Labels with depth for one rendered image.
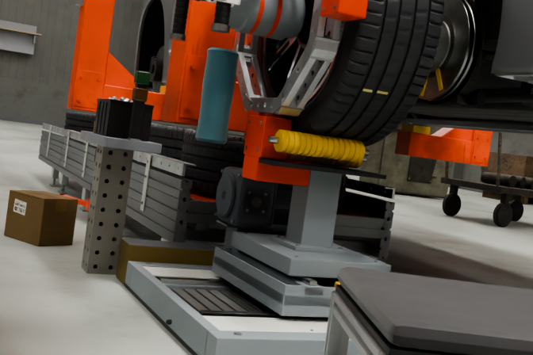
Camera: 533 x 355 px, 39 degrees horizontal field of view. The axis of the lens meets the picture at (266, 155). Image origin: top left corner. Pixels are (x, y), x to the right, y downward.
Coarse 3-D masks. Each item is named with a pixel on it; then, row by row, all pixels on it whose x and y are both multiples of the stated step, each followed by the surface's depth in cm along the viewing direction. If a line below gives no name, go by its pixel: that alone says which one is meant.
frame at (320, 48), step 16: (320, 0) 179; (320, 16) 179; (240, 32) 225; (320, 32) 180; (336, 32) 181; (240, 48) 225; (256, 48) 227; (320, 48) 180; (336, 48) 182; (240, 64) 222; (256, 64) 224; (304, 64) 184; (320, 64) 185; (240, 80) 220; (256, 80) 220; (288, 80) 191; (304, 80) 192; (256, 96) 214; (288, 96) 190; (304, 96) 191; (272, 112) 197; (288, 112) 195
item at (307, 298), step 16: (224, 256) 221; (240, 256) 224; (224, 272) 219; (240, 272) 209; (256, 272) 200; (272, 272) 203; (240, 288) 208; (256, 288) 198; (272, 288) 190; (288, 288) 184; (304, 288) 186; (320, 288) 187; (272, 304) 189; (288, 304) 184; (304, 304) 186; (320, 304) 188
